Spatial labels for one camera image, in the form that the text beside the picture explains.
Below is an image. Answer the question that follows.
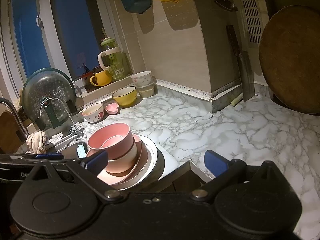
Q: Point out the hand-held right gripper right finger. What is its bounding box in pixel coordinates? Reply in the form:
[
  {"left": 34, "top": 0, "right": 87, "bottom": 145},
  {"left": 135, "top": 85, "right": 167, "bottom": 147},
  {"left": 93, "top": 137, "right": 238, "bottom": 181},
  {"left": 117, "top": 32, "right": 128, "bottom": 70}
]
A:
[{"left": 189, "top": 150, "right": 290, "bottom": 202}]

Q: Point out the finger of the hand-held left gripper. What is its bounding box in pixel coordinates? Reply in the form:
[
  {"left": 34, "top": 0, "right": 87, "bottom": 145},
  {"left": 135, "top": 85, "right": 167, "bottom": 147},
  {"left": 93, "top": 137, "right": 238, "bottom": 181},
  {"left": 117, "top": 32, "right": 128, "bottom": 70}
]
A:
[{"left": 7, "top": 153, "right": 64, "bottom": 161}]

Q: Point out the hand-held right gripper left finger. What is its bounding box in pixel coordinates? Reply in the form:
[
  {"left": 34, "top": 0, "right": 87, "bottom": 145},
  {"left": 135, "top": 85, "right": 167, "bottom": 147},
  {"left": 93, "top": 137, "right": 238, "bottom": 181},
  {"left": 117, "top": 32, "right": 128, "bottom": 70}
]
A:
[{"left": 24, "top": 149, "right": 124, "bottom": 202}]

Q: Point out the cream bowl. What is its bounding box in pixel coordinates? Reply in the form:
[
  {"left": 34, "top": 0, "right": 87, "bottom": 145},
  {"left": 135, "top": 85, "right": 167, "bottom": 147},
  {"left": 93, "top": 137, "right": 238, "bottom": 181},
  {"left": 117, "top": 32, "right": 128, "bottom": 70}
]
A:
[{"left": 105, "top": 141, "right": 138, "bottom": 174}]

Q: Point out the pink fish-shaped plate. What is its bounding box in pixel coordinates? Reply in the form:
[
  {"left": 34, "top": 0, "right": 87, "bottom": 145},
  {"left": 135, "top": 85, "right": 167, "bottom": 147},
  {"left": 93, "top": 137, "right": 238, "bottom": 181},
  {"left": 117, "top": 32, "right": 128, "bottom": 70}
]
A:
[{"left": 86, "top": 134, "right": 148, "bottom": 185}]

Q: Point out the pink bowl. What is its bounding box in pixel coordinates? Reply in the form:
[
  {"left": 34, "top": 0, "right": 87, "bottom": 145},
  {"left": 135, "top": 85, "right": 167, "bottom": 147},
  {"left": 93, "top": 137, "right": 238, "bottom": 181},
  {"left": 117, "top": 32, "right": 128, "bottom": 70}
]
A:
[{"left": 87, "top": 123, "right": 137, "bottom": 159}]

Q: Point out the pale blue sponge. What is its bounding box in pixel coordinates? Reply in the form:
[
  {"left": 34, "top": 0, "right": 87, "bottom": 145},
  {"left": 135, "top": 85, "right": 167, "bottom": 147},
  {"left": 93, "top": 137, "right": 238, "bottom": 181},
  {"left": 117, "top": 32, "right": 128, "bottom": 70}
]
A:
[{"left": 76, "top": 144, "right": 87, "bottom": 158}]

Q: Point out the steel sink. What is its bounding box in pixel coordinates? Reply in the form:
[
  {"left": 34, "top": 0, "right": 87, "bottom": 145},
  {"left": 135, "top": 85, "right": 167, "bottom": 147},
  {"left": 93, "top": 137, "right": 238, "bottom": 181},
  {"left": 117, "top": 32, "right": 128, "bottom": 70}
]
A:
[{"left": 45, "top": 135, "right": 88, "bottom": 159}]

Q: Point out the beige rag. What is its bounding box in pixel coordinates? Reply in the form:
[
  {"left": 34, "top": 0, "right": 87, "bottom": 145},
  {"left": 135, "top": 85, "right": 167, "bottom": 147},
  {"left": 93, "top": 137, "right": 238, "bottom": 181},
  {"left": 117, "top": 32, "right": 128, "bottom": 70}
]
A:
[{"left": 26, "top": 131, "right": 49, "bottom": 155}]

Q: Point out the thin curved faucet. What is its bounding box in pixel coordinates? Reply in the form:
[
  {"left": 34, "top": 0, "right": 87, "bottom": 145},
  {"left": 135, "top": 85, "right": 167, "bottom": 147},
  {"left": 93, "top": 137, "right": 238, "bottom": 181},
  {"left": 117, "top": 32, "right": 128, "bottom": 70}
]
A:
[{"left": 39, "top": 96, "right": 85, "bottom": 140}]

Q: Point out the brown wooden board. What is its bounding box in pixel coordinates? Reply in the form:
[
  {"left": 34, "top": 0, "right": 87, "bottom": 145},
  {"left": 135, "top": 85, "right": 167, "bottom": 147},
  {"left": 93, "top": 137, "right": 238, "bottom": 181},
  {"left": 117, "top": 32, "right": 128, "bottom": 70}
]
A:
[{"left": 0, "top": 110, "right": 27, "bottom": 153}]

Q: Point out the white bowl with red print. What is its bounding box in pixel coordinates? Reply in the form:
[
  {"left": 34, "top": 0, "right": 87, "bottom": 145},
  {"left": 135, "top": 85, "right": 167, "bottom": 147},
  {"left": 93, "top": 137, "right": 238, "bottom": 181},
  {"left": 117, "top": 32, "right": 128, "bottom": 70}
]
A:
[{"left": 82, "top": 103, "right": 104, "bottom": 124}]

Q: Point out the small pink dish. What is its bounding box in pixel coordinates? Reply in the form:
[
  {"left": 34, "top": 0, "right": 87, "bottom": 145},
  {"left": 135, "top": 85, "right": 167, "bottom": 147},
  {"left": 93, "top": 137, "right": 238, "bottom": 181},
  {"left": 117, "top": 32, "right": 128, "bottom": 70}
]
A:
[{"left": 105, "top": 103, "right": 120, "bottom": 115}]

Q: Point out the large steel faucet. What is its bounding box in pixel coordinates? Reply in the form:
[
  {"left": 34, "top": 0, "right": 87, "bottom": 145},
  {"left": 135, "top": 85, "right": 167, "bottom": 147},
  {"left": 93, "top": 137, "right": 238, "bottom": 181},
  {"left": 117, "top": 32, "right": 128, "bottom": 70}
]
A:
[{"left": 0, "top": 97, "right": 28, "bottom": 143}]

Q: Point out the glass pot lid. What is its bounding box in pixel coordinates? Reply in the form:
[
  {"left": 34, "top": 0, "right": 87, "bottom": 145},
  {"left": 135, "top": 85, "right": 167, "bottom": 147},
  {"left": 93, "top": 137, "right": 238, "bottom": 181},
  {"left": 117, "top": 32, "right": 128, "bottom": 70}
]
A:
[{"left": 21, "top": 67, "right": 77, "bottom": 128}]

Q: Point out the yellow bowl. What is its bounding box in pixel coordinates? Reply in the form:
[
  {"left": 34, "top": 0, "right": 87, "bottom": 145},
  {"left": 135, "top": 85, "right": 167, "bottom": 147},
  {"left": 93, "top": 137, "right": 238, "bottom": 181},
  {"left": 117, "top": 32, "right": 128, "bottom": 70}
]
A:
[{"left": 112, "top": 86, "right": 138, "bottom": 107}]

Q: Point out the dark glass jar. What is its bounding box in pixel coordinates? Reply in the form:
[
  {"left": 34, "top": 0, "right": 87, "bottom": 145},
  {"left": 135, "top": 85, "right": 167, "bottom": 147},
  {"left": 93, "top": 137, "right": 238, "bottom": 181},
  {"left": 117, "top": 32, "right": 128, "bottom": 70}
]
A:
[{"left": 79, "top": 66, "right": 98, "bottom": 93}]

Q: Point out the yellow mug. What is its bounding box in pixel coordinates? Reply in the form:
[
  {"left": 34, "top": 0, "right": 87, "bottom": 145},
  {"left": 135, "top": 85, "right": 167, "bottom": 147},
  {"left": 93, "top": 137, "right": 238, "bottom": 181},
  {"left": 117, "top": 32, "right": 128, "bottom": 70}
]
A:
[{"left": 89, "top": 70, "right": 113, "bottom": 87}]

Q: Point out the glass food container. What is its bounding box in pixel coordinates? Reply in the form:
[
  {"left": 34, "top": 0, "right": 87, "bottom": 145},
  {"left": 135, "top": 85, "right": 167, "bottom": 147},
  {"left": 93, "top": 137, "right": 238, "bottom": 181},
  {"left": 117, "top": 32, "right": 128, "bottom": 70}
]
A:
[{"left": 136, "top": 78, "right": 157, "bottom": 98}]

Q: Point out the cleaver knife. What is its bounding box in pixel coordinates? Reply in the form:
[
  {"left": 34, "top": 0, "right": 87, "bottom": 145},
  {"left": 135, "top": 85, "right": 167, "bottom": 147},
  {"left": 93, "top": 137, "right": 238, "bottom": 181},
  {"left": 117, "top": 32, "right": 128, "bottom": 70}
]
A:
[{"left": 226, "top": 25, "right": 255, "bottom": 103}]

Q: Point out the white dotted bowl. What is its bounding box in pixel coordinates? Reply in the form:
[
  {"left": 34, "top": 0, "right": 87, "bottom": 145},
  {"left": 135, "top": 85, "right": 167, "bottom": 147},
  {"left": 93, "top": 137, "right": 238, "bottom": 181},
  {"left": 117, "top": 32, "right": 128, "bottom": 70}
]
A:
[{"left": 130, "top": 71, "right": 152, "bottom": 87}]

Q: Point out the green glass pitcher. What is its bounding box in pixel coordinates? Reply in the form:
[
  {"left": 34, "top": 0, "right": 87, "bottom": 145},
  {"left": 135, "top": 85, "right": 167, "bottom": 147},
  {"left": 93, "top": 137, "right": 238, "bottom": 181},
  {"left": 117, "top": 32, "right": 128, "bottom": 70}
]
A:
[{"left": 97, "top": 37, "right": 132, "bottom": 82}]

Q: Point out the round wooden cutting board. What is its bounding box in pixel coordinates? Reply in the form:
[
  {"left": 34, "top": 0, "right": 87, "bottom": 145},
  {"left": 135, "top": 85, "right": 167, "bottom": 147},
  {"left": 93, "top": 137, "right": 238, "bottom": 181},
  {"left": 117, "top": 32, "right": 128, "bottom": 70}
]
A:
[{"left": 259, "top": 5, "right": 320, "bottom": 115}]

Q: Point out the window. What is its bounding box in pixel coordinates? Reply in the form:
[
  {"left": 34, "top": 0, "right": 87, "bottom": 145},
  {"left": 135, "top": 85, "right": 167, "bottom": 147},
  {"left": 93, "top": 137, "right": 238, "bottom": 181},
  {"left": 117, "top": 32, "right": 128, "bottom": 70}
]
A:
[{"left": 0, "top": 0, "right": 105, "bottom": 85}]

